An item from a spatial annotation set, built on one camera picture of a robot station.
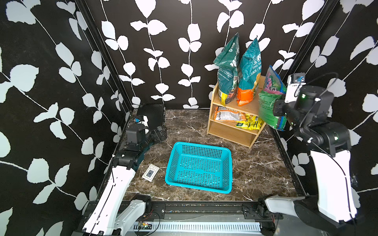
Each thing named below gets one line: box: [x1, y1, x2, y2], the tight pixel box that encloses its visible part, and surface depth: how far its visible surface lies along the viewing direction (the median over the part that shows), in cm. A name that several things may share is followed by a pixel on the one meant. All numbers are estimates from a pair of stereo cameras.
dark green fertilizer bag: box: [213, 32, 240, 107], surface depth 67 cm
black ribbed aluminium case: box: [136, 103, 165, 132], surface depth 114 cm
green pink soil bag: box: [258, 64, 287, 131], surface depth 59 cm
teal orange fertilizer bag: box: [236, 37, 262, 107], surface depth 70 cm
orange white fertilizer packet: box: [214, 106, 247, 122], surface depth 90 cm
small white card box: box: [141, 163, 160, 183], surface depth 87 cm
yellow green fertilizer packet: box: [234, 113, 262, 131], surface depth 88 cm
